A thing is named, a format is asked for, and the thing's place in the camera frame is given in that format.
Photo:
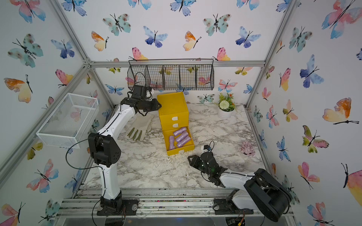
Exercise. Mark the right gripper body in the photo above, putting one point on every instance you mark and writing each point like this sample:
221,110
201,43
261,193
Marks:
207,173

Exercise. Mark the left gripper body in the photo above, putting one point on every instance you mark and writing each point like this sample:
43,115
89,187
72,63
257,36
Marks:
149,106

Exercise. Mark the purple bag roll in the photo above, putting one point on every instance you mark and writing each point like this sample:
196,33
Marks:
182,137
179,131
171,142
184,142

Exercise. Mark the yellow drawer cabinet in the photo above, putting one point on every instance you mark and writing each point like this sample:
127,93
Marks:
173,115

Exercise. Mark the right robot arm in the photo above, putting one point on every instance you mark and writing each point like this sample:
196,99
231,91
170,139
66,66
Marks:
258,191

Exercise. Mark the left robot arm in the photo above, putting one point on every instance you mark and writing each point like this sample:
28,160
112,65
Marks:
103,145

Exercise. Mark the white green work glove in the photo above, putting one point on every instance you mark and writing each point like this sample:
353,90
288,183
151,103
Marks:
139,128

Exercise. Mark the pink coral ornament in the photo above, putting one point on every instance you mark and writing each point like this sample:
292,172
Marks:
247,149

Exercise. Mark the potted artificial plant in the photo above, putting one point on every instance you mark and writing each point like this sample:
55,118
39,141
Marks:
226,106

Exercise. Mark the black wire wall basket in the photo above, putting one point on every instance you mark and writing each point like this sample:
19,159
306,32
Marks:
172,74

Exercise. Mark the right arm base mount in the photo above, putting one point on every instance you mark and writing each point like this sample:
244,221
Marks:
234,203

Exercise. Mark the white mesh wall basket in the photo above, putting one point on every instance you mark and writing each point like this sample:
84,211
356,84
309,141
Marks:
70,120

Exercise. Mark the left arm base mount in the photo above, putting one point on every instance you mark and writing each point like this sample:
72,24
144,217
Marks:
118,207

